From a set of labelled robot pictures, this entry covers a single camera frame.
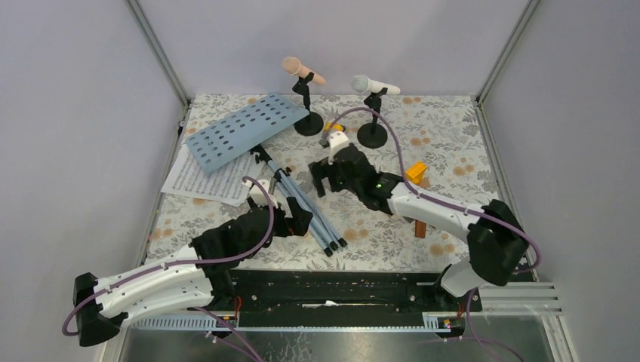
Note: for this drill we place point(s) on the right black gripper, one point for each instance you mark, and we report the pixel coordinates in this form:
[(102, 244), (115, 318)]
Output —
[(322, 169)]

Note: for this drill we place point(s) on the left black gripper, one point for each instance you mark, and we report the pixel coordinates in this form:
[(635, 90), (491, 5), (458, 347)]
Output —
[(299, 223)]

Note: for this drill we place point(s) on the light blue music stand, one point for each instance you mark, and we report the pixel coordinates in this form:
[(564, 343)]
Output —
[(245, 131)]

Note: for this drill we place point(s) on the sheet music page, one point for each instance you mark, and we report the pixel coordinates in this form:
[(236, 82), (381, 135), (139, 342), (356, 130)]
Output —
[(186, 178)]

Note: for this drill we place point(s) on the white toy microphone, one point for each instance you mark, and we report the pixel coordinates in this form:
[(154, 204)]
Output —
[(363, 84)]

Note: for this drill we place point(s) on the yellow toy block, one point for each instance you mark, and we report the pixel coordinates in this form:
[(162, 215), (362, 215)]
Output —
[(416, 173)]

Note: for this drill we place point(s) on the pink toy microphone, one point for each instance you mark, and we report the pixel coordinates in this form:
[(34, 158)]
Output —
[(293, 66)]

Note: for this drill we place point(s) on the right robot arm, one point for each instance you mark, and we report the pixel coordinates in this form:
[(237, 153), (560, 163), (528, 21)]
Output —
[(492, 234)]

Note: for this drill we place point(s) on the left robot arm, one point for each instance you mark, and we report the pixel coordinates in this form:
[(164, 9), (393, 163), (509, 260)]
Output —
[(196, 275)]

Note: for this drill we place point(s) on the blue yellow toy figure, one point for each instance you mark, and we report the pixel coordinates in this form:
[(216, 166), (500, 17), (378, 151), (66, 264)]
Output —
[(335, 127)]

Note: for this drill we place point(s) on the red brown wooden block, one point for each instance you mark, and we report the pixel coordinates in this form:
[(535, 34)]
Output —
[(420, 229)]

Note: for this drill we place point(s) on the floral table mat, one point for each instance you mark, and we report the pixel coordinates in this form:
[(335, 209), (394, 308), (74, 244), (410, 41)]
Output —
[(441, 132)]

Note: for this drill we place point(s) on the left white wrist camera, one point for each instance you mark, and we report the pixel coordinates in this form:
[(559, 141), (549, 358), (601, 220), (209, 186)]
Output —
[(260, 193)]

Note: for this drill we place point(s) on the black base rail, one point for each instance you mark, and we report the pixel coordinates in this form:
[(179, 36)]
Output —
[(326, 299)]

